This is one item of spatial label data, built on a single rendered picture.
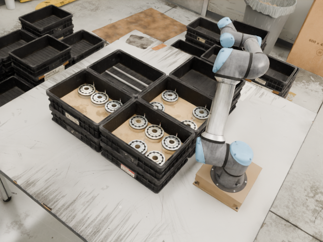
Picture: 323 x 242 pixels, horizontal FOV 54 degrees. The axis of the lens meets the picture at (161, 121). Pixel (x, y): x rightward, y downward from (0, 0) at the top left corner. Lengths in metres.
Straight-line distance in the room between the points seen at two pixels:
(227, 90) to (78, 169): 0.86
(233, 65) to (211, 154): 0.41
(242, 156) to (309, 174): 1.59
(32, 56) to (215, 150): 1.92
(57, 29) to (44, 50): 0.34
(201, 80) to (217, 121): 0.72
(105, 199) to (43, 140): 0.52
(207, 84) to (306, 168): 1.34
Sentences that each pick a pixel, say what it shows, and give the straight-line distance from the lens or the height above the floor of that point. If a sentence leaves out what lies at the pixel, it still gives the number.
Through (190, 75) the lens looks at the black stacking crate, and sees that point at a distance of 2.15.
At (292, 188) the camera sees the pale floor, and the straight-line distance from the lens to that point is 2.83.
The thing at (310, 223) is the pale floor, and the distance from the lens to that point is 2.72.
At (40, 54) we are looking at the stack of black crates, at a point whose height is 0.49.
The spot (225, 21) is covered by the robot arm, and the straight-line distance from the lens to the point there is 1.87.
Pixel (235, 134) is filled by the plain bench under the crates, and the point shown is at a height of 0.70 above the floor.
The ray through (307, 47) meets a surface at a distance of 4.22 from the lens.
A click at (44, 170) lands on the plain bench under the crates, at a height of 0.70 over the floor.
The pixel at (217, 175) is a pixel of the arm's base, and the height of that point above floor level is 0.81.
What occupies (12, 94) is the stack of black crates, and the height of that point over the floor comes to 0.27.
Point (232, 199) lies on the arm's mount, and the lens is 1.62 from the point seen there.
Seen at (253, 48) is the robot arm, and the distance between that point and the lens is 1.63.
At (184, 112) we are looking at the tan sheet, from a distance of 1.86.
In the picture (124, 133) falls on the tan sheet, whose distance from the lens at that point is 1.70.
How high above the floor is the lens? 2.08
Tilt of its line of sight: 45 degrees down
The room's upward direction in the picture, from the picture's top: 8 degrees clockwise
